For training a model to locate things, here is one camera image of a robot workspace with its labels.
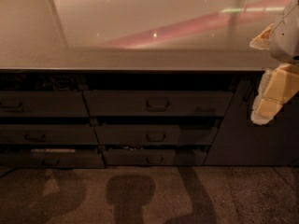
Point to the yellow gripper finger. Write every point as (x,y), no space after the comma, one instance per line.
(262,40)
(276,89)

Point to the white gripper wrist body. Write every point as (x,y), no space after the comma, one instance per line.
(287,37)

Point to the dark drawer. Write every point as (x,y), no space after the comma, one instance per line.
(23,158)
(155,135)
(158,103)
(42,104)
(154,157)
(47,135)

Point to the pale flat item in drawer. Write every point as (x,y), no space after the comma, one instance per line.
(53,150)

